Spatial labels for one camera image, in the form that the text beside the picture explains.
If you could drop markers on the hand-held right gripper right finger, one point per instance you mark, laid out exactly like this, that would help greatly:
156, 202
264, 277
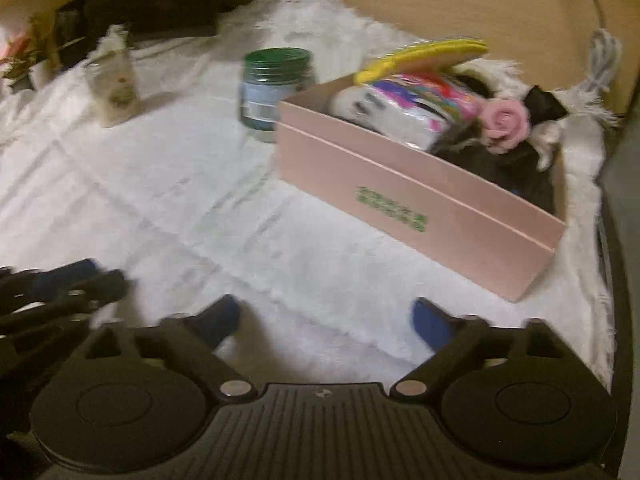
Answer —
430, 326

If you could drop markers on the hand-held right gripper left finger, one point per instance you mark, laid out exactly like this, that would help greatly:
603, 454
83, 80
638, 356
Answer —
220, 319

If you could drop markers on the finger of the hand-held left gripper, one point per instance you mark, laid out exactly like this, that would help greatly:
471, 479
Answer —
65, 277
100, 287

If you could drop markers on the pink cardboard box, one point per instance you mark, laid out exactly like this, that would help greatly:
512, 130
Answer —
400, 200

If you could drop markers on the black and white plush toy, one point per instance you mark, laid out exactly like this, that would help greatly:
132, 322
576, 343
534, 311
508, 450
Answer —
505, 175

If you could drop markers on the pink fabric rose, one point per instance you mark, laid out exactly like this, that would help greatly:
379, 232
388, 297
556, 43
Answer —
502, 121

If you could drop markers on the white fringed cloth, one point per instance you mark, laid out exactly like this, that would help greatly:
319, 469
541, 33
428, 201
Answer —
175, 200

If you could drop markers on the small clear bottle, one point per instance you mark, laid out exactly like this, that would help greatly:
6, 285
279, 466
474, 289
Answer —
116, 85

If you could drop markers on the dark grey object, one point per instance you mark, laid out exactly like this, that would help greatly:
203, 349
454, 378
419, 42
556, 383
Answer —
622, 260

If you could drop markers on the colourful printed tissue packet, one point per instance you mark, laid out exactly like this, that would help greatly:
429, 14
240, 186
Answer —
415, 105

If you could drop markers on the small potted plant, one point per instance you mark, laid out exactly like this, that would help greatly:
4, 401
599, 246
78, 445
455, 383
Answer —
25, 55

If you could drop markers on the green lid glass jar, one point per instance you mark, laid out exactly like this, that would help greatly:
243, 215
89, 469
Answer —
277, 90

